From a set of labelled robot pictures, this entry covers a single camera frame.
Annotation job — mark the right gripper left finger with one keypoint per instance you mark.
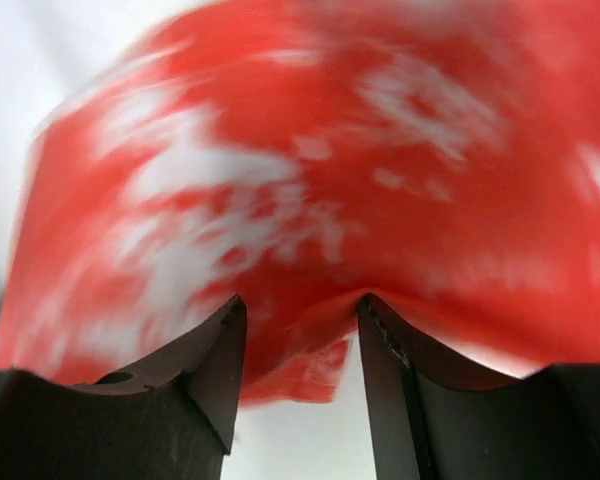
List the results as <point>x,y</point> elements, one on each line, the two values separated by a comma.
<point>169,415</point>

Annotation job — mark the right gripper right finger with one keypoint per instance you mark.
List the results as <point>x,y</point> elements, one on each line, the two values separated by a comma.
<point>436,414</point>

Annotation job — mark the red white patterned trousers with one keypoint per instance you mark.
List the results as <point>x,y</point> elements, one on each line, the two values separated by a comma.
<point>444,155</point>

